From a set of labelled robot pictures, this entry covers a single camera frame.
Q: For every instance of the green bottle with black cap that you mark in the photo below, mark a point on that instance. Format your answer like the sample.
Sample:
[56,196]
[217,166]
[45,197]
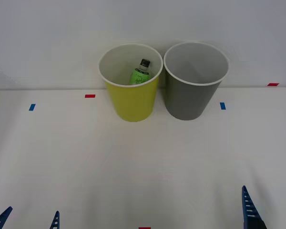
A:
[139,76]

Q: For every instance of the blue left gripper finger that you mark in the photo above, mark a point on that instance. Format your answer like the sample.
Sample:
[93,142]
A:
[1,218]
[55,221]

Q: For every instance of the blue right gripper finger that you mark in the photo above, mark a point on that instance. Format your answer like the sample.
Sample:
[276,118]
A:
[251,218]

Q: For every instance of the yellow-green plastic waste bin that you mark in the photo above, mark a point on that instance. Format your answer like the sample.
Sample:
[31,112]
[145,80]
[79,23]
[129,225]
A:
[133,102]

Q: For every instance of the grey plastic waste bin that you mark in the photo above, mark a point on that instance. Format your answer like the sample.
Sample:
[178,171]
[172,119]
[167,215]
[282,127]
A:
[188,100]

